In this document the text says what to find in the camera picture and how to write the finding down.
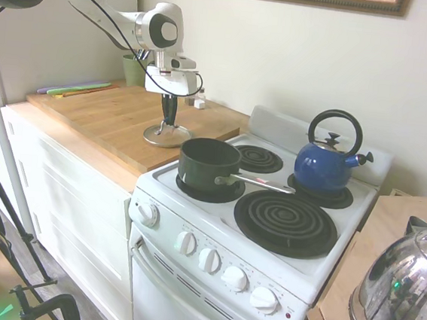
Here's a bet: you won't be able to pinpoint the shiny steel electric kettle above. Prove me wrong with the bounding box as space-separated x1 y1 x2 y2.
347 210 427 320

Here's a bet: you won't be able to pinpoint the blue whistling kettle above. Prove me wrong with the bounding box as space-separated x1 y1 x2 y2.
291 105 379 197

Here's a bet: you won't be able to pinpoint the black clamp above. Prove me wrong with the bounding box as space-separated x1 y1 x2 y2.
6 282 85 320

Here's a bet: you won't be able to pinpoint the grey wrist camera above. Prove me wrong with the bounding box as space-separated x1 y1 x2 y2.
168 53 200 73

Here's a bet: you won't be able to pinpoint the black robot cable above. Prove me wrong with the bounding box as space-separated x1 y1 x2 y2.
41 0 212 100

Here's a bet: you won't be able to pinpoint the dark green saucepan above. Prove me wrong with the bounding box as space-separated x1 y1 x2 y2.
175 136 301 200

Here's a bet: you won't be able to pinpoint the orange flat utensil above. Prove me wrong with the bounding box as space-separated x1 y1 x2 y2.
52 79 120 105

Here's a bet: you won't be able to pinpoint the light wooden side table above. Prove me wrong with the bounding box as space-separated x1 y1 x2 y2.
306 184 427 320

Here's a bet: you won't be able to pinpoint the white timer knob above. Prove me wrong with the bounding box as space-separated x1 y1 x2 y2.
135 201 163 228

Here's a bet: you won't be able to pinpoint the green utensil cup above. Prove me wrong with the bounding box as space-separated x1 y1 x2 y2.
119 53 151 90

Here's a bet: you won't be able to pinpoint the large wooden counter board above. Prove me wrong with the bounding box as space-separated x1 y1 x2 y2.
19 72 254 182

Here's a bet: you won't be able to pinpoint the white stove knob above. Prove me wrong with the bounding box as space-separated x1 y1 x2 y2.
197 245 224 276
174 230 200 258
248 284 283 316
219 264 252 295

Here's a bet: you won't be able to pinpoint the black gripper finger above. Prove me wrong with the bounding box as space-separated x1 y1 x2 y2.
158 94 172 125
167 96 179 127

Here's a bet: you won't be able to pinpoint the large black coil burner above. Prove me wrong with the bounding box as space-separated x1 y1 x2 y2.
229 187 343 263

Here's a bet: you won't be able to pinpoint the black utensils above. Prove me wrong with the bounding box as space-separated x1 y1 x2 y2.
131 47 151 63

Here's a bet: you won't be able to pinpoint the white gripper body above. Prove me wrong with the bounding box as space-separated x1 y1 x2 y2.
142 64 200 100

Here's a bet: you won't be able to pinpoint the white electric stove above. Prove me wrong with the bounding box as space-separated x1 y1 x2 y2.
118 93 398 320

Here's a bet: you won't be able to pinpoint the small black coil burner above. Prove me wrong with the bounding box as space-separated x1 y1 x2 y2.
230 142 286 175
284 172 357 212
173 171 248 207

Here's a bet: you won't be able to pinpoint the green flat utensil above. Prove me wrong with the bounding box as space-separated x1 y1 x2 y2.
46 76 114 102

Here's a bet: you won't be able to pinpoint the purple flat utensil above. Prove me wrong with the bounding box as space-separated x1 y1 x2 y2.
35 83 63 97

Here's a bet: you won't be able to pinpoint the glass pot lid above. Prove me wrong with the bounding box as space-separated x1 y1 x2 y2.
142 118 195 152

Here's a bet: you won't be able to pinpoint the glass salt shaker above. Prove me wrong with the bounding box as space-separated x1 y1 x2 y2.
194 87 209 111

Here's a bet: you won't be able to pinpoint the white kitchen cabinet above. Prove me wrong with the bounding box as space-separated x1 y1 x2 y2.
0 101 155 320

